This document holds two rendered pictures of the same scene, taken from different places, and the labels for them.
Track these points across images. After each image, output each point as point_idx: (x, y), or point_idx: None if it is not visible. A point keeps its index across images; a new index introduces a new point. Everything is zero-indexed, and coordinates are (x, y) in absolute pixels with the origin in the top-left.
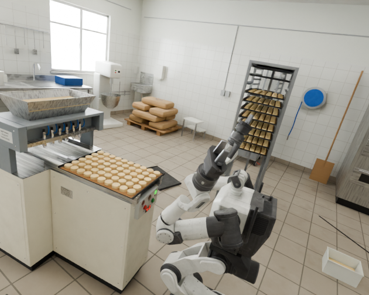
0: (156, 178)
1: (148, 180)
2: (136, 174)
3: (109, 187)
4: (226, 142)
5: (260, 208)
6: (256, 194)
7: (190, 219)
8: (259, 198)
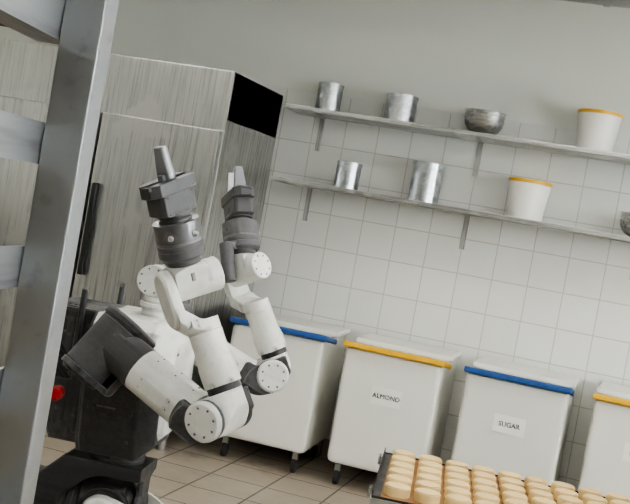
0: (383, 487)
1: (393, 467)
2: (448, 481)
3: (470, 472)
4: (234, 167)
5: (101, 302)
6: (98, 309)
7: (232, 346)
8: (95, 306)
